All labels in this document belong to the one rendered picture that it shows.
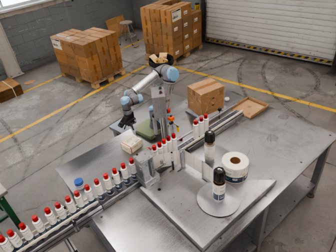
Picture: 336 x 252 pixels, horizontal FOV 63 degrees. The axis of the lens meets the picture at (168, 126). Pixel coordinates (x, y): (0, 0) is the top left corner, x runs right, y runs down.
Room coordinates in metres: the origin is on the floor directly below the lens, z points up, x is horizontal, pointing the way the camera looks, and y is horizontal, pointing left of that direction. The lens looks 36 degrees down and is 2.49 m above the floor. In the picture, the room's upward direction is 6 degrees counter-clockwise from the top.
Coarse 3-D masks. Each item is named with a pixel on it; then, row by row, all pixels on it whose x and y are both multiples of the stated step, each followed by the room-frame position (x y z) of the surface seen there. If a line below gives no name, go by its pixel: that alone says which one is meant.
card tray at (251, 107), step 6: (240, 102) 2.56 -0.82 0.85; (246, 102) 2.56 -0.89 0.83; (252, 102) 2.55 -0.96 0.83; (258, 102) 2.52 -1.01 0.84; (234, 108) 2.47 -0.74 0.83; (240, 108) 2.46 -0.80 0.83; (246, 108) 2.44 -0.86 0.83; (252, 108) 2.43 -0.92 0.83; (258, 108) 2.42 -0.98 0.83; (264, 108) 2.39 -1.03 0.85; (246, 114) 2.33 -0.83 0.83; (252, 114) 2.27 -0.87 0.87
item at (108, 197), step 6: (228, 114) 2.30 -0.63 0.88; (222, 120) 2.21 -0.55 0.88; (210, 126) 2.13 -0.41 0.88; (192, 138) 1.98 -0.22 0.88; (186, 144) 1.90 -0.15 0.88; (192, 144) 1.89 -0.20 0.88; (132, 180) 1.53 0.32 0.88; (114, 186) 1.49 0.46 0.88; (126, 186) 1.48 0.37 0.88; (114, 192) 1.43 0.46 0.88; (96, 198) 1.39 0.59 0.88; (108, 198) 1.38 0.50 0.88
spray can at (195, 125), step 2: (194, 120) 1.97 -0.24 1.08; (196, 120) 1.97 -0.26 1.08; (194, 122) 1.96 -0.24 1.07; (196, 122) 1.96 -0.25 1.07; (192, 124) 1.98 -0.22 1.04; (194, 124) 1.96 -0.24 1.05; (196, 124) 1.96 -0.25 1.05; (194, 126) 1.95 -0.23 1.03; (196, 126) 1.95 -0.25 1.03; (194, 128) 1.95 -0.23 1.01; (196, 128) 1.95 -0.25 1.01; (194, 130) 1.95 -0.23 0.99; (196, 130) 1.95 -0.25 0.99; (194, 132) 1.95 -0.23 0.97; (196, 132) 1.95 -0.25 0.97; (198, 132) 1.97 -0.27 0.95; (194, 134) 1.95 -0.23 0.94; (196, 134) 1.95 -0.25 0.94; (198, 134) 1.97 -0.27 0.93; (194, 136) 1.95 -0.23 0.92; (196, 136) 1.95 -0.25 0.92; (198, 136) 1.96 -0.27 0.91; (194, 138) 1.95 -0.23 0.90; (196, 138) 1.95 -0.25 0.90
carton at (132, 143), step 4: (132, 136) 2.07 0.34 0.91; (136, 136) 2.07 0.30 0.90; (124, 140) 2.02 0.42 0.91; (128, 140) 2.02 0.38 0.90; (132, 140) 2.01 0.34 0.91; (136, 140) 2.00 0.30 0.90; (140, 140) 2.01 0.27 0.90; (124, 144) 1.96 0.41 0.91; (128, 144) 1.96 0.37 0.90; (132, 144) 1.95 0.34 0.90; (136, 144) 1.97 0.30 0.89; (140, 144) 2.00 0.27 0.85; (124, 148) 1.96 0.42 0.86; (128, 148) 1.91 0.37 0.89; (132, 148) 1.93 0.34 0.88; (136, 148) 1.96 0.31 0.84; (128, 152) 1.92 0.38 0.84; (132, 152) 1.93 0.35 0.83
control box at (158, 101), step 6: (156, 90) 1.87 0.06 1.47; (162, 90) 1.86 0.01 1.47; (156, 96) 1.78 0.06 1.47; (162, 96) 1.77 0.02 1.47; (156, 102) 1.77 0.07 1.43; (162, 102) 1.77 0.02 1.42; (156, 108) 1.77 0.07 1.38; (162, 108) 1.77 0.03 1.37; (156, 114) 1.77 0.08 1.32; (162, 114) 1.77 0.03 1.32
